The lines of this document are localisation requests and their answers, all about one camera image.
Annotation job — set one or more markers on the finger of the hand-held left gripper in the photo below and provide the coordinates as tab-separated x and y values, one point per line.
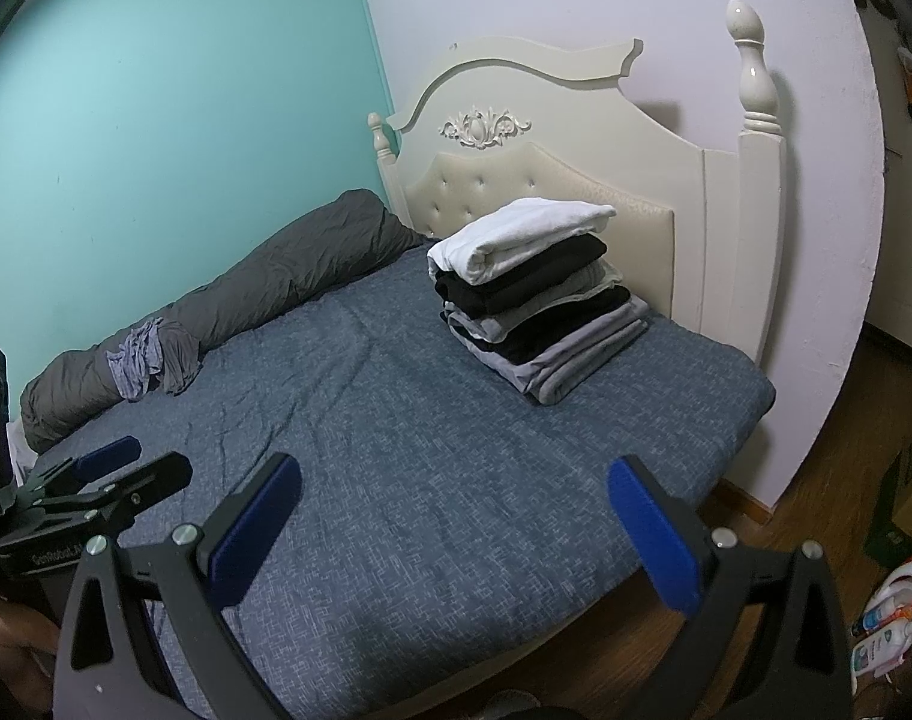
137	487
107	457

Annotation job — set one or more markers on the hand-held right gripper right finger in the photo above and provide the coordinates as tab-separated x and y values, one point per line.
655	540

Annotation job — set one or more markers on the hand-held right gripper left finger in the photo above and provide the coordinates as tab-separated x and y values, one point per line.
257	532

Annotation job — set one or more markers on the white long-sleeve shirt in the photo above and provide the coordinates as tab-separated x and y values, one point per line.
516	236

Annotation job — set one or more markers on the person's left hand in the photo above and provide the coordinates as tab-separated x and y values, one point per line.
10	645

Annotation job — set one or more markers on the light grey sheet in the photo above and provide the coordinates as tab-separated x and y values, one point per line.
19	454

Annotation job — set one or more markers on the wooden baseboard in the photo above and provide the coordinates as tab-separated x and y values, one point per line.
745	504

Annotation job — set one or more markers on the blue-grey checked garment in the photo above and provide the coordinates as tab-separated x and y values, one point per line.
135	360

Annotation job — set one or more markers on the dark grey garment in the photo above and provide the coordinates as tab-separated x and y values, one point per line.
180	356

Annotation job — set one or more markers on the bed with blue woven sheet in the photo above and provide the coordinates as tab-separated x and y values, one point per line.
441	480

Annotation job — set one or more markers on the black and white striped garment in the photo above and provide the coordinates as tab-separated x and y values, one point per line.
576	349

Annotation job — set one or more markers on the dark grey rolled duvet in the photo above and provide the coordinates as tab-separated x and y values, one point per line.
276	277

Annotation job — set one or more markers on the white bag of bottles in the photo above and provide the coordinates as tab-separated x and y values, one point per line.
891	615

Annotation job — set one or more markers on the orange cardboard box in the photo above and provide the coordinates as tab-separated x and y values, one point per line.
910	487

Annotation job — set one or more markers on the cream tufted headboard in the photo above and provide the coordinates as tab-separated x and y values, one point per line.
651	157

